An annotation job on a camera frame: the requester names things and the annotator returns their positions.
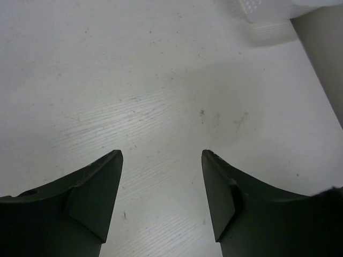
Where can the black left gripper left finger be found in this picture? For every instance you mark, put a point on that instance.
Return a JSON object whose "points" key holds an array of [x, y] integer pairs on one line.
{"points": [[70, 216]]}

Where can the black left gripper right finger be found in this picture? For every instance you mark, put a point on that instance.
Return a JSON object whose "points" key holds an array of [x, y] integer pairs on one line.
{"points": [[252, 218]]}

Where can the white plastic laundry basket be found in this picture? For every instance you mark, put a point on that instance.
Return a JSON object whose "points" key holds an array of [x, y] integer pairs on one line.
{"points": [[263, 23]]}

